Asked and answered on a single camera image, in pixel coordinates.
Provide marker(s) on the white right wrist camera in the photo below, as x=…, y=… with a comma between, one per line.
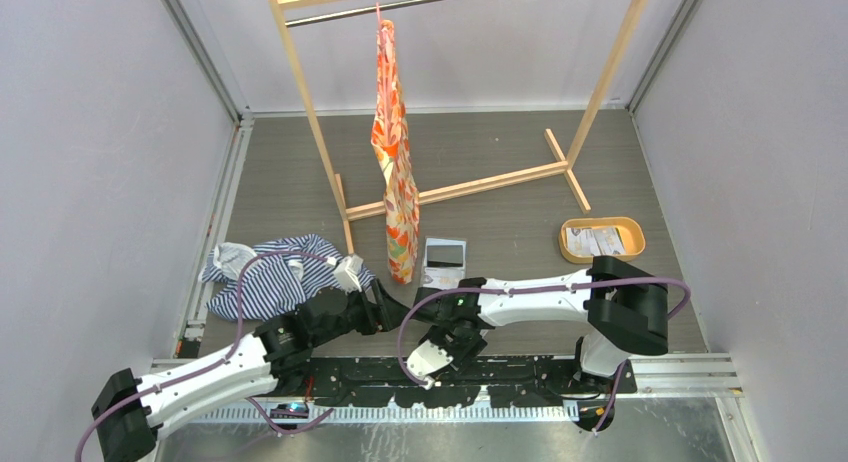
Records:
x=425, y=361

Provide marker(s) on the tan oval tray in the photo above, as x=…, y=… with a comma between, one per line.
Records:
x=630, y=231

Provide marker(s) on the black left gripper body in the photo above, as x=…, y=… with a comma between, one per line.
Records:
x=358, y=314

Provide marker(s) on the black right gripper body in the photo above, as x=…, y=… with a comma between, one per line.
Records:
x=461, y=348

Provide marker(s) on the lower silver VIP card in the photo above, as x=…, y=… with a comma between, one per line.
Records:
x=609, y=241

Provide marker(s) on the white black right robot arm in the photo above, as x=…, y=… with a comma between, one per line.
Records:
x=625, y=308

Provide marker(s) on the orange floral garment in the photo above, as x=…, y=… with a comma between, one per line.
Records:
x=390, y=142

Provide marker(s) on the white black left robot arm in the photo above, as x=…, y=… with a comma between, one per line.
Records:
x=131, y=414

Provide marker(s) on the blue white striped shirt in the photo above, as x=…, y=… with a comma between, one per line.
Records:
x=269, y=278

